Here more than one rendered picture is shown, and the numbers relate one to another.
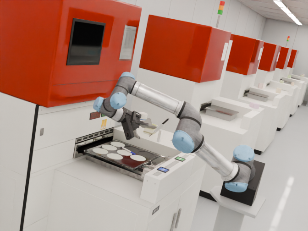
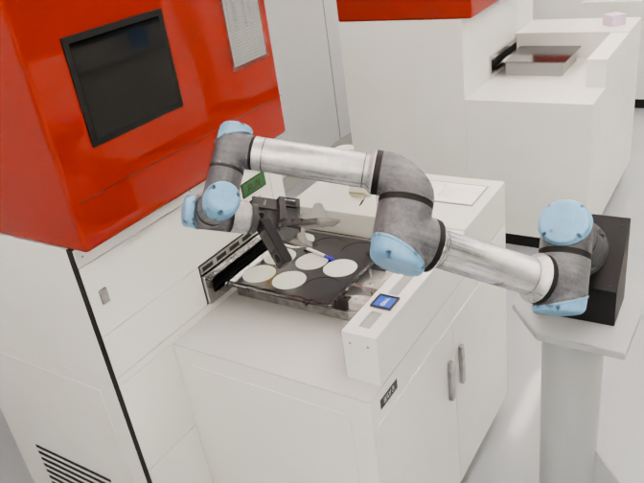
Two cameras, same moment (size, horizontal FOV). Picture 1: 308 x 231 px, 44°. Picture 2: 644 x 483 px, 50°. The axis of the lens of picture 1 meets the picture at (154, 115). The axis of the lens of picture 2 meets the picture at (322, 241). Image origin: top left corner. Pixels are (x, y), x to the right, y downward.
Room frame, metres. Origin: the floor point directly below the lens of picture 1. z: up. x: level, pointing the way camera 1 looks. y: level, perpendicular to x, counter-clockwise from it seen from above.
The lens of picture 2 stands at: (0.61, -0.29, 1.89)
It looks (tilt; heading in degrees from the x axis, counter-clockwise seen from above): 27 degrees down; 13
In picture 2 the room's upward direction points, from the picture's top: 9 degrees counter-clockwise
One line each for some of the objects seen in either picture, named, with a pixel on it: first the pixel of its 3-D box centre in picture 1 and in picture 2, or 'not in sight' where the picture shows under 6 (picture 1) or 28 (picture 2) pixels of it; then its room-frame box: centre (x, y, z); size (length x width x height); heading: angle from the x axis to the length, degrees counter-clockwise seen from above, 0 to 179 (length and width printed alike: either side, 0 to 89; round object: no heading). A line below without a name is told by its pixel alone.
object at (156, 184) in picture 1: (169, 175); (410, 298); (2.14, -0.16, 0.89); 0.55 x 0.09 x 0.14; 157
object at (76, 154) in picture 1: (95, 144); (251, 255); (2.41, 0.34, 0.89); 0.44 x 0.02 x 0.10; 157
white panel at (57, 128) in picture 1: (79, 129); (202, 245); (2.25, 0.43, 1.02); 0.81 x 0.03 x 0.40; 157
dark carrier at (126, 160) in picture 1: (123, 152); (309, 263); (2.34, 0.14, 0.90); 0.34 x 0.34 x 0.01; 67
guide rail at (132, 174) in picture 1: (120, 169); (307, 305); (2.21, 0.14, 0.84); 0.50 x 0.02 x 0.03; 67
